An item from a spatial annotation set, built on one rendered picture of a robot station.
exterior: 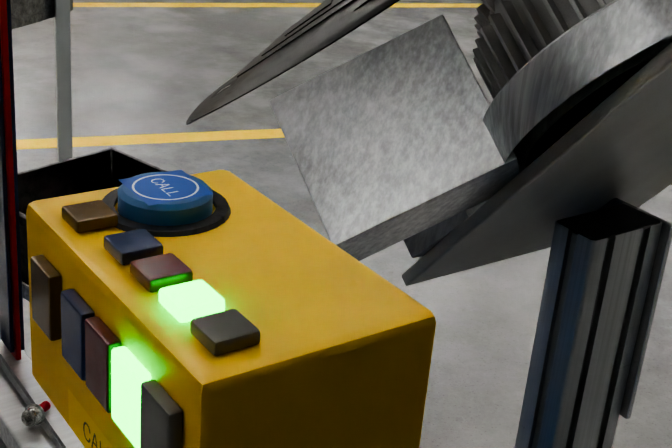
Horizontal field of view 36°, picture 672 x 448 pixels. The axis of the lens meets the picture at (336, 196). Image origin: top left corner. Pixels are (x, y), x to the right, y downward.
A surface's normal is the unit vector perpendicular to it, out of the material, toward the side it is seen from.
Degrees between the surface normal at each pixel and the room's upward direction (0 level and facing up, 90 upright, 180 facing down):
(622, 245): 90
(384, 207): 55
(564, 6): 74
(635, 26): 62
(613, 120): 130
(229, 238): 0
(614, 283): 90
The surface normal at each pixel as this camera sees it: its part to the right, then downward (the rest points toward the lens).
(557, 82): -0.70, 0.06
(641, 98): 0.39, 0.87
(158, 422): -0.82, 0.16
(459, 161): -0.22, -0.24
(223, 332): 0.08, -0.92
